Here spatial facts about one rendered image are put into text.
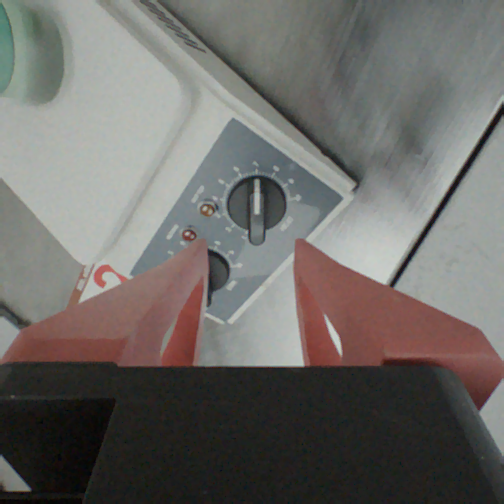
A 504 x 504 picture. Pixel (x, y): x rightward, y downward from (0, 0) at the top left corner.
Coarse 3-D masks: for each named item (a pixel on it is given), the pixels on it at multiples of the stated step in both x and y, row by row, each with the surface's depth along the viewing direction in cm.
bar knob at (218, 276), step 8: (208, 256) 21; (216, 256) 21; (216, 264) 21; (224, 264) 21; (216, 272) 21; (224, 272) 21; (208, 280) 21; (216, 280) 22; (224, 280) 22; (208, 288) 20; (216, 288) 22; (208, 296) 21; (208, 304) 21
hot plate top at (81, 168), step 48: (48, 0) 16; (96, 0) 16; (96, 48) 16; (144, 48) 15; (96, 96) 17; (144, 96) 16; (0, 144) 20; (48, 144) 19; (96, 144) 17; (144, 144) 16; (48, 192) 20; (96, 192) 18; (96, 240) 19
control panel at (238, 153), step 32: (224, 128) 17; (224, 160) 18; (256, 160) 18; (288, 160) 18; (192, 192) 19; (224, 192) 19; (288, 192) 19; (320, 192) 19; (192, 224) 20; (224, 224) 20; (288, 224) 20; (160, 256) 21; (224, 256) 21; (256, 256) 21; (288, 256) 21; (224, 288) 22; (256, 288) 22; (224, 320) 24
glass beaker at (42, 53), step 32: (0, 0) 14; (32, 0) 15; (0, 32) 14; (32, 32) 15; (64, 32) 16; (0, 64) 14; (32, 64) 15; (64, 64) 16; (0, 96) 15; (32, 96) 16
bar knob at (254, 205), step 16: (256, 176) 18; (240, 192) 18; (256, 192) 17; (272, 192) 18; (240, 208) 19; (256, 208) 17; (272, 208) 19; (240, 224) 19; (256, 224) 18; (272, 224) 19; (256, 240) 18
